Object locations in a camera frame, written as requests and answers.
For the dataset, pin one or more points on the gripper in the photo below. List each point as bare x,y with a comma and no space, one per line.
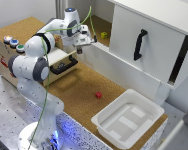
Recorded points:
85,40

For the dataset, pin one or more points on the purple block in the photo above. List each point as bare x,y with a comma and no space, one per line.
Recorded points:
79,51

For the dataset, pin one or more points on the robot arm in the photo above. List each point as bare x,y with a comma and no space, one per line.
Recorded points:
29,65

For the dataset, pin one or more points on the wooden drawer box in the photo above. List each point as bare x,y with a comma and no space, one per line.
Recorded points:
24,28

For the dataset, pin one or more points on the white plastic box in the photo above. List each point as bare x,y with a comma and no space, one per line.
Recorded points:
127,118

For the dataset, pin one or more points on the yellow block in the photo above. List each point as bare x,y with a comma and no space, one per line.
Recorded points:
104,34

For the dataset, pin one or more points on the wooden drawer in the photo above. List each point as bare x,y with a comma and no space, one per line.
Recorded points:
62,60

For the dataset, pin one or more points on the white cabinet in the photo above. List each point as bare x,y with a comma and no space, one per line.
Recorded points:
127,71

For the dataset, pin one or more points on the pink block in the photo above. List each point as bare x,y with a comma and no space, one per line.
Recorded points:
98,95

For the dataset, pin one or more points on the green button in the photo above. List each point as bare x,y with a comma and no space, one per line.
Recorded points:
20,48

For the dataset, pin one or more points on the blue button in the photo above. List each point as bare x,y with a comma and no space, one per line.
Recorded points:
14,42

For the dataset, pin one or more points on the white sliding door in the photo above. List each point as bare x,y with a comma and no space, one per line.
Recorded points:
157,50

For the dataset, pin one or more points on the red button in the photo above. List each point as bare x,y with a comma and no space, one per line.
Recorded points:
7,39

